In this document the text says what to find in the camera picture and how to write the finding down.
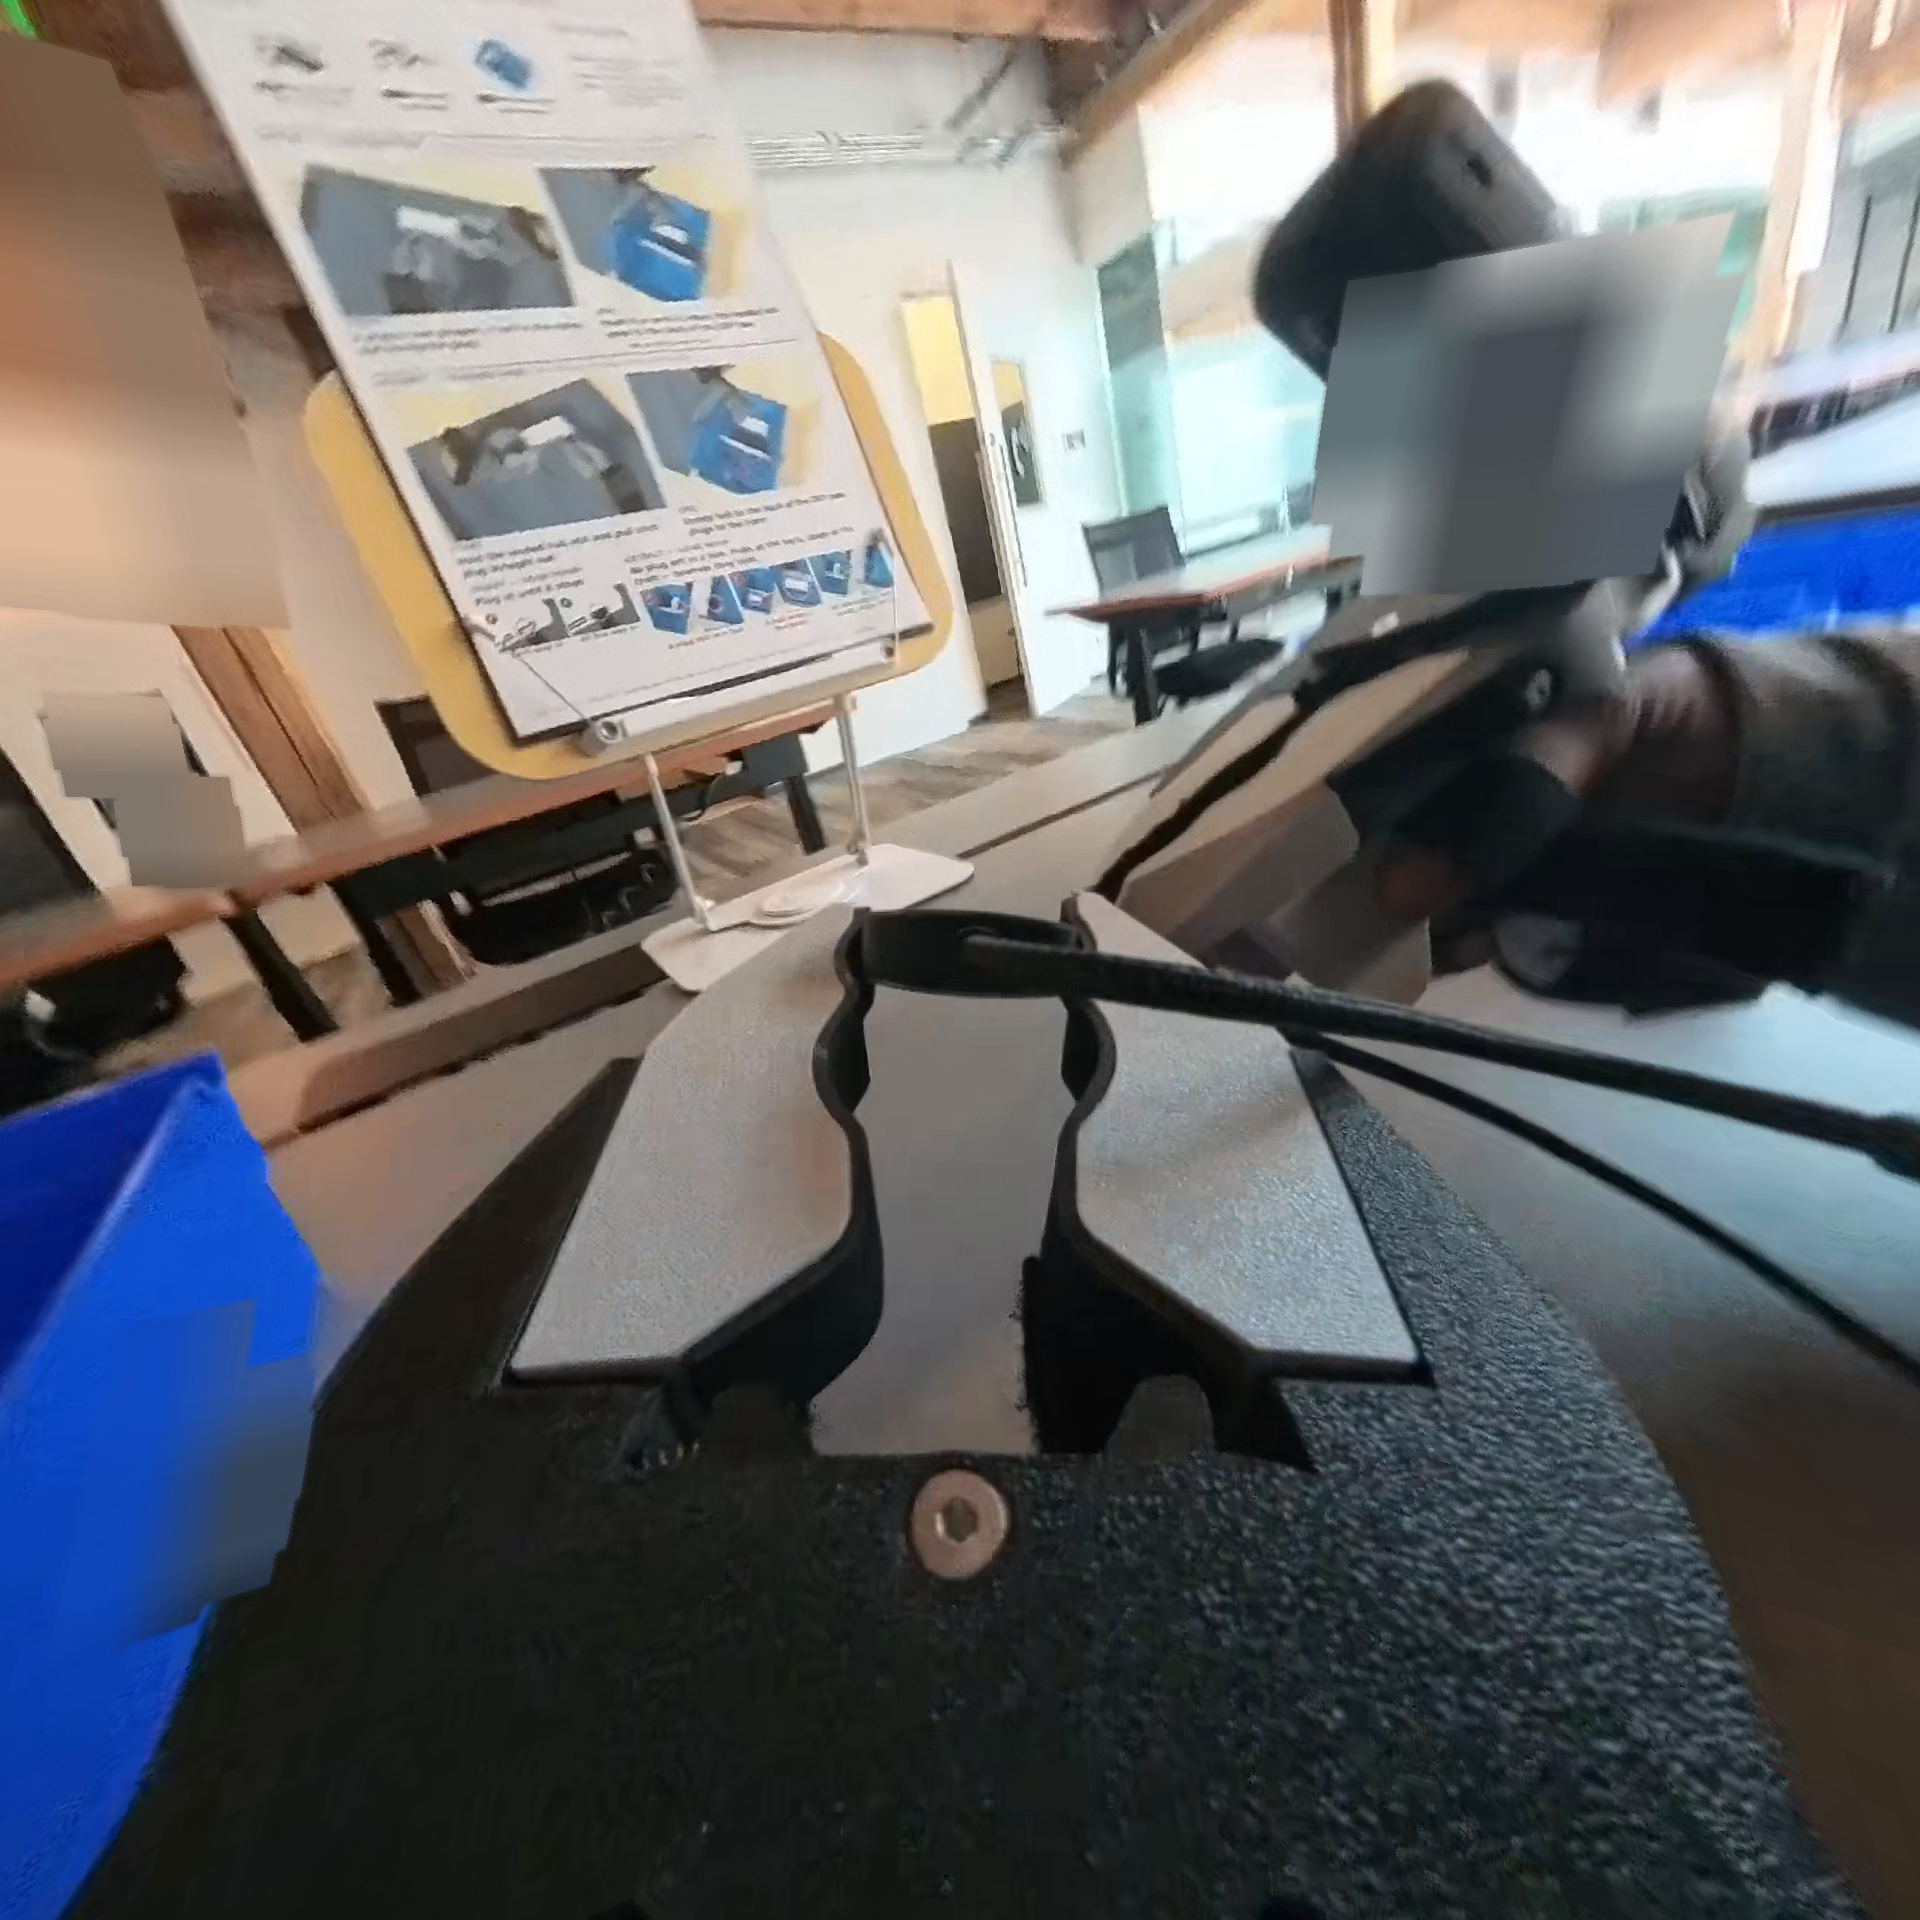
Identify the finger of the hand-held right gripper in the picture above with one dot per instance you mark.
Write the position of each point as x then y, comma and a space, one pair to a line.
1293, 697
1321, 813

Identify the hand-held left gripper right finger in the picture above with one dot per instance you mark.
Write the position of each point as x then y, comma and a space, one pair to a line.
1247, 1216

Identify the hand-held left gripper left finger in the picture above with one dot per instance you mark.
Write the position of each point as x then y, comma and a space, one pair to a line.
674, 1216

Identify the grey slim usb hub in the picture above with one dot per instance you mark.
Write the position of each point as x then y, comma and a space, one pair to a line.
915, 956

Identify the blue plastic bin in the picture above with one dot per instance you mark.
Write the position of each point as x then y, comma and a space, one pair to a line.
122, 1440
1802, 577

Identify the person's right hand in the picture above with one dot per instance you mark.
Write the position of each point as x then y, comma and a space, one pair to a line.
1622, 825

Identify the wooden office desk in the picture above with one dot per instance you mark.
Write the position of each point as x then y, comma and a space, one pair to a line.
1201, 585

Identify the dark office desk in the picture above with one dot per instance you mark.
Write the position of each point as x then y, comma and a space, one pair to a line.
362, 841

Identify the wooden support column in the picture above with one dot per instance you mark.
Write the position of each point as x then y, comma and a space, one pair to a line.
286, 720

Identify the printed paper sheet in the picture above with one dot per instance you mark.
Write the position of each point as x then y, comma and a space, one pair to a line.
539, 332

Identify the green exit sign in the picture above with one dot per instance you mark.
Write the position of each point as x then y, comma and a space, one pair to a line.
16, 17

